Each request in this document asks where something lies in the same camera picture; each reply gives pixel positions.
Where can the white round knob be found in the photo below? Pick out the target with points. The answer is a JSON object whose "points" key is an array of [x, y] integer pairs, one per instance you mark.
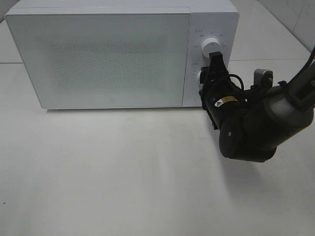
{"points": [[196, 78], [210, 45]]}

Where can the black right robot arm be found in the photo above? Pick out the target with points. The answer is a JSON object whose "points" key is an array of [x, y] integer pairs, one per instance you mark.
{"points": [[254, 122]]}

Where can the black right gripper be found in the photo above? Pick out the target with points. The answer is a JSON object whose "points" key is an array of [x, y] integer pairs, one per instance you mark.
{"points": [[218, 88]]}

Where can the white microwave oven body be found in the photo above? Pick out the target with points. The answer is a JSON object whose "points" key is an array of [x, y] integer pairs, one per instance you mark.
{"points": [[218, 18]]}

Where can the white round door button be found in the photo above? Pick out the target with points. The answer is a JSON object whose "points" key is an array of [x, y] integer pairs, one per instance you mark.
{"points": [[197, 99]]}

